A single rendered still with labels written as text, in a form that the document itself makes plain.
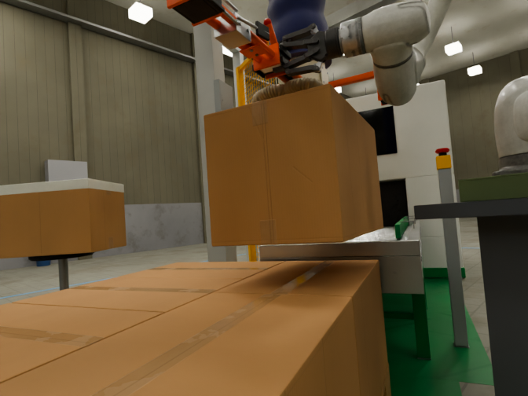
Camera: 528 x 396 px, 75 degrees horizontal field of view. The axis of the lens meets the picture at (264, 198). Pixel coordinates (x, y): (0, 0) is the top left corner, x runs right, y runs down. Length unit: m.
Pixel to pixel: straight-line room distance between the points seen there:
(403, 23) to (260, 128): 0.43
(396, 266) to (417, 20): 0.93
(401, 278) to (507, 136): 0.66
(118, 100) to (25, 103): 2.19
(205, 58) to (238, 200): 1.96
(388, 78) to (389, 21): 0.15
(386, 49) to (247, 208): 0.54
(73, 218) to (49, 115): 7.73
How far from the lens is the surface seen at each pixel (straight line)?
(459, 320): 2.15
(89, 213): 2.09
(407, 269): 1.52
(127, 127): 10.41
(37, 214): 2.25
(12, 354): 0.79
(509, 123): 1.20
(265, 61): 1.05
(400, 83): 1.06
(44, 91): 9.93
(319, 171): 0.89
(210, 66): 2.79
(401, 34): 0.97
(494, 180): 1.11
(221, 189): 1.03
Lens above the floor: 0.75
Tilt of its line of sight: 3 degrees up
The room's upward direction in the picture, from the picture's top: 4 degrees counter-clockwise
